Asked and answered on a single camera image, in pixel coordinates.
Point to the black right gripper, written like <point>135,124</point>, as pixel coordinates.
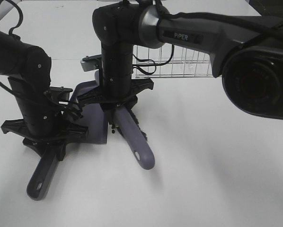
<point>113,90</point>

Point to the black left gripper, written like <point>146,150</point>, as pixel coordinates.
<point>35,136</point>

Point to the purple hand brush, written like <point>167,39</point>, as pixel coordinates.
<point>127,125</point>

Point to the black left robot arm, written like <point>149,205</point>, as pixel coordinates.
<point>25,73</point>

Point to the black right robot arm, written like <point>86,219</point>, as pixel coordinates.
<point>245,51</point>

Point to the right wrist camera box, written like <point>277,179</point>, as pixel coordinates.
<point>90,63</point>

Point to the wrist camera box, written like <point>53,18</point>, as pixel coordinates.
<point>59,94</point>
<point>90,63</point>

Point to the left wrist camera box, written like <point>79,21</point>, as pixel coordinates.
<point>59,94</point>

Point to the metal wire rack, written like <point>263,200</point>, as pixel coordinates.
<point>185,63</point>

